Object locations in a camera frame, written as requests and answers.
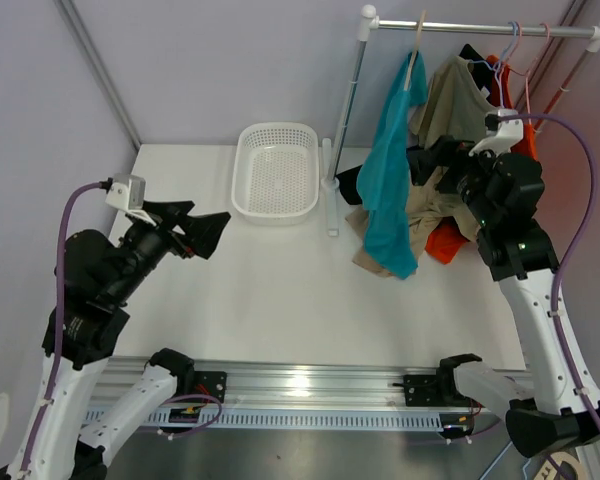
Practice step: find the black mounting plate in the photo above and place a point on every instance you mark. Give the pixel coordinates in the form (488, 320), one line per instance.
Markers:
(212, 383)
(421, 391)

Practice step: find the white slotted cable duct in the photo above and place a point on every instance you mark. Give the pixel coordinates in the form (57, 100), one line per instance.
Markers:
(238, 418)

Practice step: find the white perforated plastic basket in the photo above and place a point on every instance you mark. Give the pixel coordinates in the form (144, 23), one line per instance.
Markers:
(276, 174)

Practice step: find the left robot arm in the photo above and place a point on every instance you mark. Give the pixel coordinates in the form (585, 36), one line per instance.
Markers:
(96, 279)

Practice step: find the beige t shirt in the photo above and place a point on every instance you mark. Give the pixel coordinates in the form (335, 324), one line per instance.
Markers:
(454, 107)

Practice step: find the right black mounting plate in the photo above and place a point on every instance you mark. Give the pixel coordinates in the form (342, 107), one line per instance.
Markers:
(421, 391)

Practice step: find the orange t shirt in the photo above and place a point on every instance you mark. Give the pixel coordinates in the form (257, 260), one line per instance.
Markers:
(446, 239)

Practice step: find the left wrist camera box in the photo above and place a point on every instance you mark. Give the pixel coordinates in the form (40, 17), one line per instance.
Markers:
(126, 192)

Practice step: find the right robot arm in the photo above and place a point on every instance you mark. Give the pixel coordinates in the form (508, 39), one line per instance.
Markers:
(501, 190)

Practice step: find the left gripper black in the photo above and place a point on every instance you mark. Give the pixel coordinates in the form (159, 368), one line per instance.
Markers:
(202, 231)

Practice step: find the wooden hanger on floor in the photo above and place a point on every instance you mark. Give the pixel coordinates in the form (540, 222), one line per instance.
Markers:
(561, 465)

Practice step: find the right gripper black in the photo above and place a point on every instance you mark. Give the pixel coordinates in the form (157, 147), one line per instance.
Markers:
(477, 158)

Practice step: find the metal clothes rack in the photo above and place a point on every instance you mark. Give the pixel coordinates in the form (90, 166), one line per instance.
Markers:
(370, 21)

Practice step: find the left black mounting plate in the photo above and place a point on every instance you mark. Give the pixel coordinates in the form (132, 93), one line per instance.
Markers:
(212, 383)

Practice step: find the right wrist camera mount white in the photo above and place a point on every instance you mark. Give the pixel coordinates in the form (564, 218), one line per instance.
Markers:
(503, 131)

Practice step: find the black t shirt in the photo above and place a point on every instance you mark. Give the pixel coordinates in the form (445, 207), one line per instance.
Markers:
(482, 78)

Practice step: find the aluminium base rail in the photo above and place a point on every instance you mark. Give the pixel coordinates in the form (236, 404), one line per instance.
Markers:
(293, 387)

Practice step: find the blue wire hanger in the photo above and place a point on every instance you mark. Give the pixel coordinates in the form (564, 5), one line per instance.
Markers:
(498, 67)

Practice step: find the beige wooden hanger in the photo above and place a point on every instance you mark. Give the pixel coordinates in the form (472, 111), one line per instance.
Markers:
(415, 50)

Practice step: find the pink wire hanger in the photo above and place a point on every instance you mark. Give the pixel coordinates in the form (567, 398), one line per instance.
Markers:
(526, 74)

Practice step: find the teal t shirt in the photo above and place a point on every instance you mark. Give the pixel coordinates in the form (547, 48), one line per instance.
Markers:
(383, 182)

